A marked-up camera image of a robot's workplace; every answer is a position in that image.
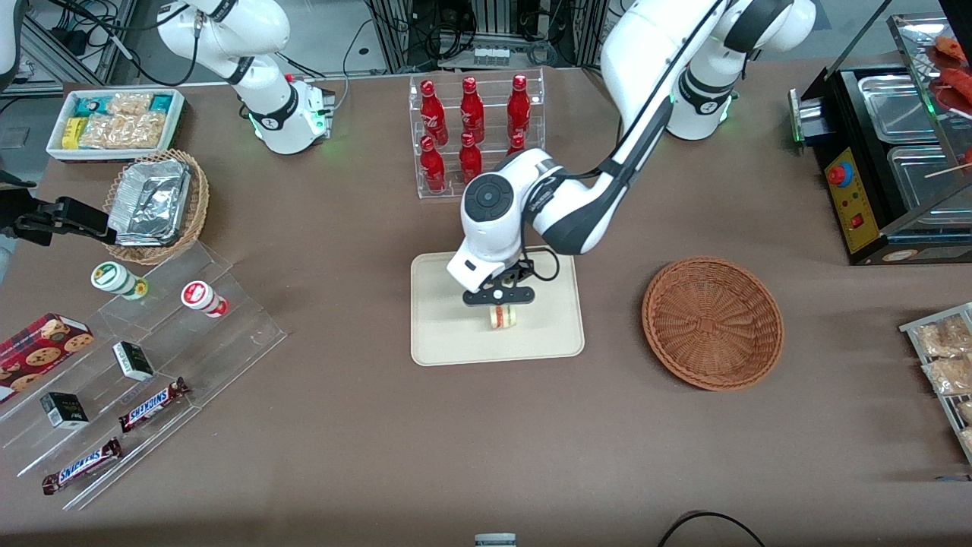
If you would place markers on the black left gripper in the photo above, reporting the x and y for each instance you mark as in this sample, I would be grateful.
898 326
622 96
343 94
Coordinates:
519 272

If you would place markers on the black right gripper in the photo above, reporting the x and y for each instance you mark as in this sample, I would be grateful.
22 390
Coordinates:
47 218

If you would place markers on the triangular sandwich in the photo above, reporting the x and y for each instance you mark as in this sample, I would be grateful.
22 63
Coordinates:
503 317

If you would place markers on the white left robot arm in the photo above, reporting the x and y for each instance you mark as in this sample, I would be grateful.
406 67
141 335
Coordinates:
577 205

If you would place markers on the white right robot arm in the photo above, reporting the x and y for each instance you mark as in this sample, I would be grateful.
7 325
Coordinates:
269 99

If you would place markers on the beige plastic tray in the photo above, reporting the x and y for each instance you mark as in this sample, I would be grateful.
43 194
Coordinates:
448 334

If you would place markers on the aluminium foil tray stack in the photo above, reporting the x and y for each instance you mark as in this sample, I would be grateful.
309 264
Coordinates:
148 201

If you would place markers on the light wicker basket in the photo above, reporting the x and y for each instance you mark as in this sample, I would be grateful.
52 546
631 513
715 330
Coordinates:
199 205

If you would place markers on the brown wicker basket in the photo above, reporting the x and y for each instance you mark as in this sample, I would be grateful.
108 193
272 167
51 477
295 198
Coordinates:
710 327

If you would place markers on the tray of wrapped pastries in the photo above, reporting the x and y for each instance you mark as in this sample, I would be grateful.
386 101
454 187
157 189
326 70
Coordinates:
911 327

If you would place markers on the green lid cup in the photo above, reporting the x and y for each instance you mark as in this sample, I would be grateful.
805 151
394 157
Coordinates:
112 277

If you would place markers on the white rectangular snack bin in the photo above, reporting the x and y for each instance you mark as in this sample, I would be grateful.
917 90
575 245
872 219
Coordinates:
57 148

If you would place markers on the yellow snack packet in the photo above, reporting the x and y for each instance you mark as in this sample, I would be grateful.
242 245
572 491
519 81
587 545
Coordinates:
72 133

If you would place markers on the clear cracker bag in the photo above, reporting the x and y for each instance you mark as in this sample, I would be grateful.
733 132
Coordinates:
130 102
125 131

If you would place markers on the teal snack packet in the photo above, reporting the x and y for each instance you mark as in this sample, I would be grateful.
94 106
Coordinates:
89 105
160 102

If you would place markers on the red lid cup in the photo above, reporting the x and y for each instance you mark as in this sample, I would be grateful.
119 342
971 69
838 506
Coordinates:
199 295

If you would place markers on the red cookie box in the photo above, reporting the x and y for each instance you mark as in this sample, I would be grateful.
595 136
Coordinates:
38 349

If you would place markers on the small black carton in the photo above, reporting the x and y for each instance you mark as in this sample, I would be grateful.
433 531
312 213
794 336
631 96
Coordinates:
133 360
63 410

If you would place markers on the red cola bottle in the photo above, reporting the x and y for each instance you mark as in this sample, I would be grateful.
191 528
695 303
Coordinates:
471 110
470 159
432 167
516 143
433 114
519 106

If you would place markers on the clear acrylic bottle rack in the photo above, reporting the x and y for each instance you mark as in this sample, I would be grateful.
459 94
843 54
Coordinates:
414 152

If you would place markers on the clear acrylic stepped display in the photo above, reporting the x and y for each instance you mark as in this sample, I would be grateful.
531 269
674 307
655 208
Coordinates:
228 334

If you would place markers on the brown snickers bar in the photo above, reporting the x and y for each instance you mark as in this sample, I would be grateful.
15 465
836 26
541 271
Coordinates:
152 405
82 466

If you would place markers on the white power strip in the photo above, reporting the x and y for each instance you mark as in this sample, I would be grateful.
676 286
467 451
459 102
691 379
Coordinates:
491 55

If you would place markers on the black food warmer appliance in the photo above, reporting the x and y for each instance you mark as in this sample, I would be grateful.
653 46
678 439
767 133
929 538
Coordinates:
854 220

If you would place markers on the clear bag of pastry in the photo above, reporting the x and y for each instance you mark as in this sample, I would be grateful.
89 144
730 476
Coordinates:
949 374
942 338
966 412

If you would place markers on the steel warmer pan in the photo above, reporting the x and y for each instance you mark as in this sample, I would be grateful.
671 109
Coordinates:
896 110
923 182

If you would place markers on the red sausage on skewer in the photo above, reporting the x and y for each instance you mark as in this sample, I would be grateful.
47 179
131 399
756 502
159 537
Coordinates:
951 49

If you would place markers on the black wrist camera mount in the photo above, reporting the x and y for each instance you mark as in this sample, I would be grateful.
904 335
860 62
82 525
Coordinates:
520 272

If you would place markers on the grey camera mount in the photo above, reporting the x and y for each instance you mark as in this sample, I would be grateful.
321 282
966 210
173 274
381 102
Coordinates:
495 540

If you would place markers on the aluminium frame cabinet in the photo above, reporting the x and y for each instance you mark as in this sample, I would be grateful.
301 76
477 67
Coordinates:
425 30

